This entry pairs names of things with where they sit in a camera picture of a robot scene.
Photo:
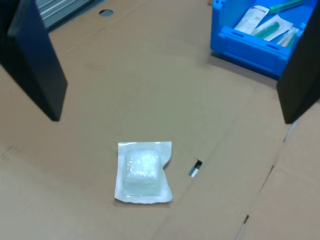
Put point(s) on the cotton pad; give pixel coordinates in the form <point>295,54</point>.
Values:
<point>142,175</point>

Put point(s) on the red-capped tube in packet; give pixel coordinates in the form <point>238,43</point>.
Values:
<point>287,40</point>

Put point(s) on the blue plastic bin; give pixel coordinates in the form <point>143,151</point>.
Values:
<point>250,52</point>

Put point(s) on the green syringe in clear packet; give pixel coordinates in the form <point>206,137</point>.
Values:
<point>270,27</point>

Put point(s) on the loose green syringe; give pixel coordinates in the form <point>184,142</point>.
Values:
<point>285,5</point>

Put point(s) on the brown cardboard sheet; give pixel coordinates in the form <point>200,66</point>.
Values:
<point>295,200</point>
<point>150,100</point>

